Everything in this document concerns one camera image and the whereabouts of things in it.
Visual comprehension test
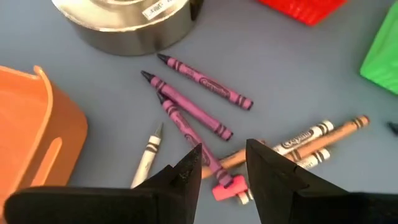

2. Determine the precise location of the green plastic basket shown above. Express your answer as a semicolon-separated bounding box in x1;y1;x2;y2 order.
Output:
359;1;398;96

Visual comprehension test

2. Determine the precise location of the red plastic basket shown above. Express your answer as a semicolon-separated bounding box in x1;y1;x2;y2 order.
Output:
256;0;348;27

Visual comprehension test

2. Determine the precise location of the brown crayon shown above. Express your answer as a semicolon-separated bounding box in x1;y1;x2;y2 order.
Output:
201;114;371;180

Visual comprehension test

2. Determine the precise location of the purple crayon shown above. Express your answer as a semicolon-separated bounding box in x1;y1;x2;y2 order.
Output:
140;70;234;142
156;92;234;188
157;53;254;111

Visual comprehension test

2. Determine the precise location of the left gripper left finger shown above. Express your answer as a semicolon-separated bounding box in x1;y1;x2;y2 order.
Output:
4;142;203;224

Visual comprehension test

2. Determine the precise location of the orange plastic bin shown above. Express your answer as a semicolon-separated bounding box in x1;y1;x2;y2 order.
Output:
0;65;89;218

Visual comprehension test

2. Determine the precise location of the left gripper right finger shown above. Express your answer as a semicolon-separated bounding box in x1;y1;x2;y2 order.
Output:
245;138;398;224

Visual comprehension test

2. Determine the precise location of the pink cap eraser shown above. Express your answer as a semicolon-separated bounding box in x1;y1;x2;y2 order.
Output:
211;174;249;202

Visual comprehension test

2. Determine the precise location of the white crayon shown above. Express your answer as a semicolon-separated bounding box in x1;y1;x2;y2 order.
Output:
272;119;335;156
238;189;254;205
130;123;164;190
300;148;331;170

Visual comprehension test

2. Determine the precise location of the silver table lamp white shade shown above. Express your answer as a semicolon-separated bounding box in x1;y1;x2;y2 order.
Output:
51;0;205;57

